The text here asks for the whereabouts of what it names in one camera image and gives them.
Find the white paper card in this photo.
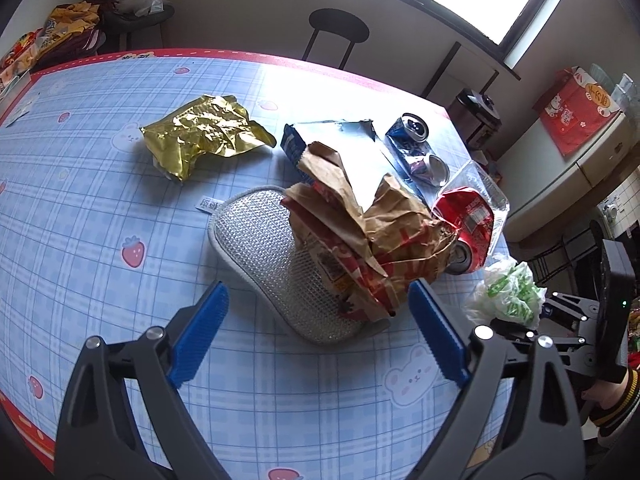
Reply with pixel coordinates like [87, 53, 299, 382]
[6, 94, 41, 126]

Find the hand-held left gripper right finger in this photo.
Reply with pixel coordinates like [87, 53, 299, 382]
[407, 279, 586, 480]

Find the silver mesh pad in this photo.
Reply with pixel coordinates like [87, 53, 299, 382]
[209, 186, 391, 346]

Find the person's right forearm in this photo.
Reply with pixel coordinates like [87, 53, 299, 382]
[595, 355, 640, 453]

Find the gold foil snack wrapper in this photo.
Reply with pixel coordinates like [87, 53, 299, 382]
[140, 94, 277, 183]

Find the person's right hand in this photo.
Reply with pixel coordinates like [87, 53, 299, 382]
[582, 377, 628, 428]

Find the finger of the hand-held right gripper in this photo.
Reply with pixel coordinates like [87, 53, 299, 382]
[492, 316, 598, 367]
[542, 293, 601, 333]

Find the black stool with bags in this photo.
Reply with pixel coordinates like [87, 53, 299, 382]
[102, 2, 176, 53]

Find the crushed blue can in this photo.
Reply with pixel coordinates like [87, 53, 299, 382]
[385, 112, 432, 160]

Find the clear plastic box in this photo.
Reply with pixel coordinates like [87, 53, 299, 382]
[590, 62, 640, 111]

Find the blue and white carton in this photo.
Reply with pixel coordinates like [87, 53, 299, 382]
[280, 119, 438, 211]

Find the white and green plastic bag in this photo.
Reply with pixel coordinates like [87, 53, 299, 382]
[465, 259, 548, 331]

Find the crushed red can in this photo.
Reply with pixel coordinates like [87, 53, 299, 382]
[432, 186, 496, 277]

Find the black metal rack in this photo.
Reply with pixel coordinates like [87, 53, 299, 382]
[421, 41, 501, 106]

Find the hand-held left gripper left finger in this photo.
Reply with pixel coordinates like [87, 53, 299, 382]
[54, 280, 236, 480]

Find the dark red bag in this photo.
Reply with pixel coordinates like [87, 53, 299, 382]
[47, 0, 128, 61]

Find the clear plastic container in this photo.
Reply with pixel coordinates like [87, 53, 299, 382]
[439, 160, 511, 256]

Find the red printed cloth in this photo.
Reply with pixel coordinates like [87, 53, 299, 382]
[532, 66, 623, 157]

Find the brown paper bag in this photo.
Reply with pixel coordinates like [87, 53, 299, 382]
[280, 141, 458, 322]

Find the black folding stool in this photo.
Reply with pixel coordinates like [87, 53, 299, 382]
[527, 219, 606, 288]

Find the black round stool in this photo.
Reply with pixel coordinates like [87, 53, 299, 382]
[301, 8, 370, 70]

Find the cream refrigerator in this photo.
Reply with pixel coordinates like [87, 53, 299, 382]
[500, 67, 636, 243]

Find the electric pressure cooker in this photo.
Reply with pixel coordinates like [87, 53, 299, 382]
[447, 88, 502, 148]

